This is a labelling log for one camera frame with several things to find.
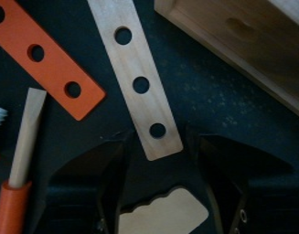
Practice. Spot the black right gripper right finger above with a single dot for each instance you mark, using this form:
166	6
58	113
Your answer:
233	164

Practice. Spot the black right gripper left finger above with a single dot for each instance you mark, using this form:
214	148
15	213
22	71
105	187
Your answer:
102	170

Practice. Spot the orange holed wooden block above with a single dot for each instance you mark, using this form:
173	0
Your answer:
50	67

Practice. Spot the wooden toy toolbox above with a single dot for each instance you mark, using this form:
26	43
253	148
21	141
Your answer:
253	48

